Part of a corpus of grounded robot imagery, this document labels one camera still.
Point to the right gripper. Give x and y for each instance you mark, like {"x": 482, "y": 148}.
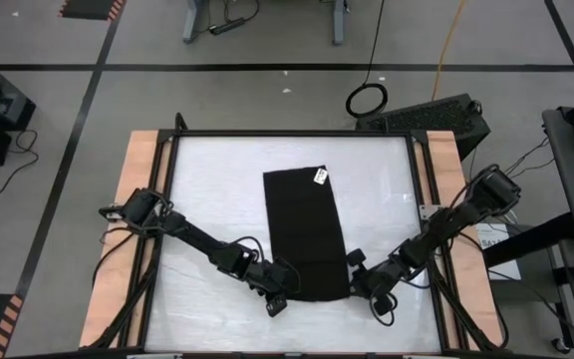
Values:
{"x": 379, "y": 280}

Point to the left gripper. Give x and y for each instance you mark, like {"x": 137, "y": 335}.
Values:
{"x": 274, "y": 279}

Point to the black towel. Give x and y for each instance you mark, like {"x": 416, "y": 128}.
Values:
{"x": 307, "y": 234}

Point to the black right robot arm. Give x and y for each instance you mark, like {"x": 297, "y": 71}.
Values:
{"x": 456, "y": 214}

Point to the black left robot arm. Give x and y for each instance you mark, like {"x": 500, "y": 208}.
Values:
{"x": 197, "y": 239}

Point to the white paper sheet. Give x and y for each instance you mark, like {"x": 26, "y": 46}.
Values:
{"x": 506, "y": 264}

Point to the light wooden side board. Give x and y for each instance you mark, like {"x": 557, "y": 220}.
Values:
{"x": 444, "y": 159}
{"x": 137, "y": 159}

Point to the black desk foot bar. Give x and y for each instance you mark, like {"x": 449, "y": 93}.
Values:
{"x": 531, "y": 239}

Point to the black computer tower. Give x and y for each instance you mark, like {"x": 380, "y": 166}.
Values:
{"x": 426, "y": 119}

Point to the black caster wheel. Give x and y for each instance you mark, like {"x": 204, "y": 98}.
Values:
{"x": 561, "y": 345}

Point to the grey desk leg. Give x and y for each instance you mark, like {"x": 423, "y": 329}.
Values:
{"x": 338, "y": 25}
{"x": 193, "y": 25}

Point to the black power strip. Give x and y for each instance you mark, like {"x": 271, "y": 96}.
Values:
{"x": 227, "y": 26}

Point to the silver metal bracket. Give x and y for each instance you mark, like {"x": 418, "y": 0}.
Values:
{"x": 427, "y": 212}

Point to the black metal table frame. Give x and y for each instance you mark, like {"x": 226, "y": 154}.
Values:
{"x": 292, "y": 133}

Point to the black curved corner bracket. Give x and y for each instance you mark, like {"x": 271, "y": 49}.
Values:
{"x": 181, "y": 123}

